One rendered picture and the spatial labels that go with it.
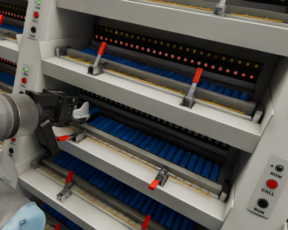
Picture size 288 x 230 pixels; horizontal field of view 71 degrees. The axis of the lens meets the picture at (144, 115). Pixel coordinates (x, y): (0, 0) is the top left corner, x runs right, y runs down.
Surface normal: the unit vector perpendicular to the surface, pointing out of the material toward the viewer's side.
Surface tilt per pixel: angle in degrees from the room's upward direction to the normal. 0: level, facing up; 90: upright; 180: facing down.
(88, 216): 21
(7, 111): 56
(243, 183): 90
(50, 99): 90
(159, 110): 111
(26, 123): 92
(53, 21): 90
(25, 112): 61
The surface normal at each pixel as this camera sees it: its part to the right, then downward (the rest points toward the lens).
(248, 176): -0.38, 0.07
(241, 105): -0.46, 0.40
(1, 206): 0.69, -0.73
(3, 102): 0.71, -0.60
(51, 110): 0.88, 0.34
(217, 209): 0.13, -0.85
